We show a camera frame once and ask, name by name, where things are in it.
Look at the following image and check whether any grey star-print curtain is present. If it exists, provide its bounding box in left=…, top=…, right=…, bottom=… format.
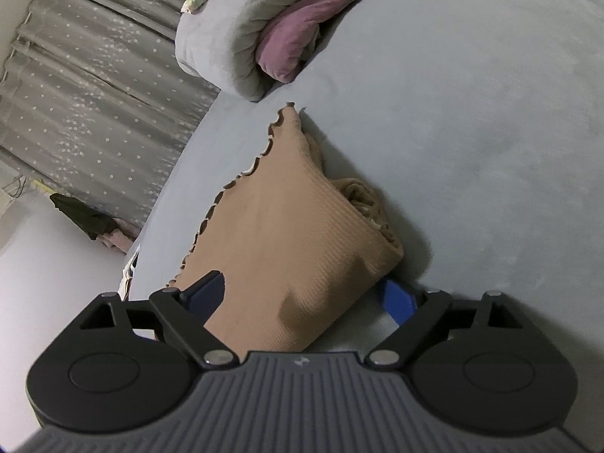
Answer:
left=0, top=0, right=222, bottom=232

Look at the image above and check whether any brown ribbed sweater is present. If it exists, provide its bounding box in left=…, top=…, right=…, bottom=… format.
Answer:
left=156, top=102, right=405, bottom=354

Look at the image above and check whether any grey bed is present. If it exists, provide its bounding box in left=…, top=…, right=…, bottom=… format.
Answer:
left=125, top=0, right=604, bottom=354

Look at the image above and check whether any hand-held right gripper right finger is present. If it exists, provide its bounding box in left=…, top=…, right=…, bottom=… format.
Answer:
left=362, top=279, right=524, bottom=369

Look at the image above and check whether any pink blanket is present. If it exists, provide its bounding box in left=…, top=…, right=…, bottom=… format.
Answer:
left=257, top=0, right=402, bottom=83

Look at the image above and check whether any grey folded quilt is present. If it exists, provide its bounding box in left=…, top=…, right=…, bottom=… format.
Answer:
left=176, top=0, right=373, bottom=102

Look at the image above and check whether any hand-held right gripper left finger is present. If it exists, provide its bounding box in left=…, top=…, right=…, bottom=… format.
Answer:
left=79, top=270, right=237, bottom=369

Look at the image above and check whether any open book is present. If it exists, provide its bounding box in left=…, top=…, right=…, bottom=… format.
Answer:
left=120, top=244, right=141, bottom=301

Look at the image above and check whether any dark green hanging garment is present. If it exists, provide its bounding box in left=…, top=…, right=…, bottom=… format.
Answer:
left=49, top=193, right=119, bottom=241

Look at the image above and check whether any pink hanging garment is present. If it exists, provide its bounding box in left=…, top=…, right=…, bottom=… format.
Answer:
left=97, top=219, right=142, bottom=253

